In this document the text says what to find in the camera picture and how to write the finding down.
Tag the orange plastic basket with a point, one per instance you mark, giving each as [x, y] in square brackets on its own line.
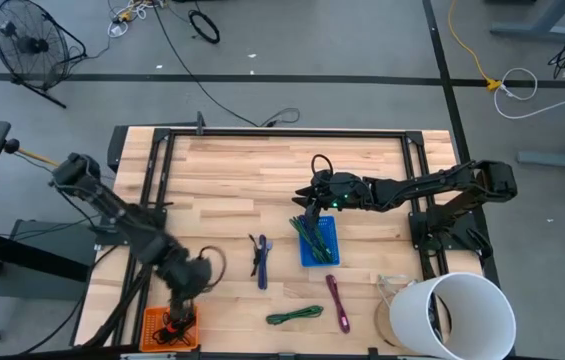
[149, 320]

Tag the black corner plate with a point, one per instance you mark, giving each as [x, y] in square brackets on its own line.
[117, 147]

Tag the round wooden disc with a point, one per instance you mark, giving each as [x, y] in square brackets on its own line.
[382, 325]

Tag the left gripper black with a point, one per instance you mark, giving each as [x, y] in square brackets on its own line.
[184, 275]

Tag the black floor fan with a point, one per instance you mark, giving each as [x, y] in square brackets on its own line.
[32, 46]

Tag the black aluminium table frame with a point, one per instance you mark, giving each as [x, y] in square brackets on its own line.
[287, 133]

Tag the large white cylinder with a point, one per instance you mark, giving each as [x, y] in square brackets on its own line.
[462, 320]

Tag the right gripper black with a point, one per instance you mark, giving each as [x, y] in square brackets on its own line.
[347, 190]

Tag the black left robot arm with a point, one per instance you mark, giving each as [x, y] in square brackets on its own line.
[112, 207]

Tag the blue plastic basket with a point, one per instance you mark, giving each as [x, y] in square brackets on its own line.
[333, 230]

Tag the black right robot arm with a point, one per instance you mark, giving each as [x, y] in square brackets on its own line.
[427, 187]

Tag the yellow rod with black knob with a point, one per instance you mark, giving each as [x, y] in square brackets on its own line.
[37, 156]

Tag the grey table foot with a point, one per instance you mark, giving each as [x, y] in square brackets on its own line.
[552, 161]
[537, 31]

